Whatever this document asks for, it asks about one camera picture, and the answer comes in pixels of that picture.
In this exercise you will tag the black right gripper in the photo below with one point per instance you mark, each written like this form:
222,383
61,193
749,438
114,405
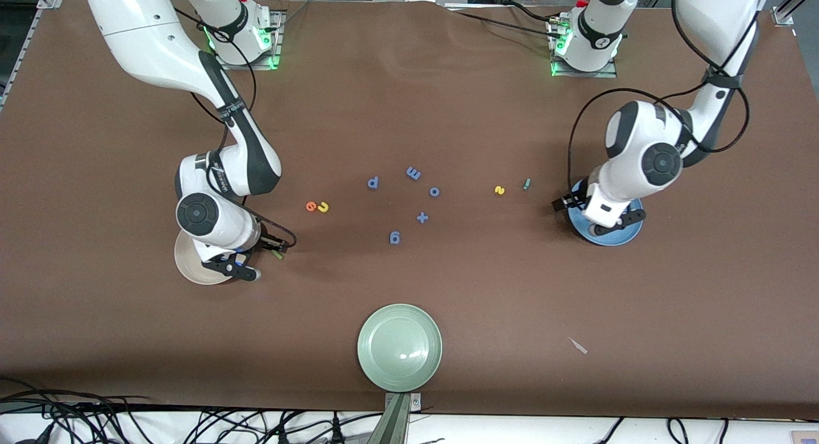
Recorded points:
264,242

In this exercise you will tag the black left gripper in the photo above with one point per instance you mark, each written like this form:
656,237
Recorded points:
565,203

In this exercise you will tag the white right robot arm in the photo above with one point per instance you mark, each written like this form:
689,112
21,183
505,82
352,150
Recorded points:
233,31

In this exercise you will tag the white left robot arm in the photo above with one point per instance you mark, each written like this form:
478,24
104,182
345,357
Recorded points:
598,28

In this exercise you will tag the blue plate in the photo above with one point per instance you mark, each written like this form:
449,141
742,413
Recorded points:
608,239

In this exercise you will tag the beige brown plate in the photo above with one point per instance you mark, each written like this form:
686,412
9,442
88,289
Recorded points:
192,268

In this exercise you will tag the small grey tape scrap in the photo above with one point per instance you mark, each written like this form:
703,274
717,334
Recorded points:
578,346

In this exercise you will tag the blue foam letter m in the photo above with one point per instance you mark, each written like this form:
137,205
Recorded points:
413,173

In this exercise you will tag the pale green plate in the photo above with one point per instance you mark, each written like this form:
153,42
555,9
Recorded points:
400,348

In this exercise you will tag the brown table cover sheet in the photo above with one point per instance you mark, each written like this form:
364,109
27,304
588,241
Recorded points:
409,111

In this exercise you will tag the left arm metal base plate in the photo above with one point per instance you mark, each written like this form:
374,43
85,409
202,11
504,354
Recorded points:
608,73

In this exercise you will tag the small metal post bracket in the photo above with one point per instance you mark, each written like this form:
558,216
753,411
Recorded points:
416,402

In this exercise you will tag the grey metal camera post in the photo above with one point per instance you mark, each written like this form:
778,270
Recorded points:
393,425

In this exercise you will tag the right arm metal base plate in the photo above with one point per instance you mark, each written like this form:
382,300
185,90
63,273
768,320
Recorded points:
278,28

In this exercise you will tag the aluminium frame profile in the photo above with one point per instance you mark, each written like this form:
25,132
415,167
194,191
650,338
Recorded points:
48,1
784,15

